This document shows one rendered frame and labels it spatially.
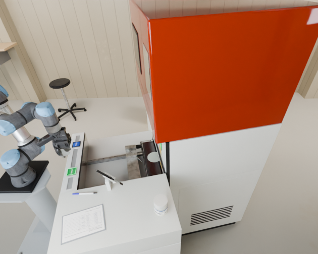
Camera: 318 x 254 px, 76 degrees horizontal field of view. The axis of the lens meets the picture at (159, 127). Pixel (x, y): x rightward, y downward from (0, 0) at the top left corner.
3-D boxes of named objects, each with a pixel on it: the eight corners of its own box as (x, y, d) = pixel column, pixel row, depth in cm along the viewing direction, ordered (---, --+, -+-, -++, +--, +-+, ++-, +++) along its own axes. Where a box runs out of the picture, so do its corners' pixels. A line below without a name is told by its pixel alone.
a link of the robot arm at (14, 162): (3, 172, 133) (-8, 158, 125) (22, 158, 142) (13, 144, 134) (15, 179, 129) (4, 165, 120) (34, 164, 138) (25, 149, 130)
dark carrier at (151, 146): (184, 135, 162) (184, 135, 162) (200, 169, 135) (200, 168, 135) (142, 142, 157) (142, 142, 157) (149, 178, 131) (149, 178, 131)
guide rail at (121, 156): (153, 151, 160) (153, 149, 158) (153, 153, 158) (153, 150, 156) (88, 163, 153) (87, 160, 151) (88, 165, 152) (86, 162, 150)
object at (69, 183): (89, 144, 169) (84, 131, 161) (83, 203, 127) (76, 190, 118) (77, 146, 168) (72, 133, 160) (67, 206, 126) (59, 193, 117)
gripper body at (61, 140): (70, 149, 113) (63, 132, 105) (54, 151, 112) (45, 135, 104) (72, 140, 119) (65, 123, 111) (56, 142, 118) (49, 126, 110)
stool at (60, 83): (90, 105, 374) (80, 74, 337) (82, 121, 336) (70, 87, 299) (62, 106, 375) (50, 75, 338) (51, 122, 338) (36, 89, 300)
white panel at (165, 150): (149, 117, 197) (146, 78, 172) (169, 187, 134) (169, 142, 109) (146, 117, 196) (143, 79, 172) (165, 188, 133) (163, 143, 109)
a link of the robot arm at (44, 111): (43, 99, 103) (55, 102, 99) (51, 117, 109) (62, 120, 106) (29, 107, 97) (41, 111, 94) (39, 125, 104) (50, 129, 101)
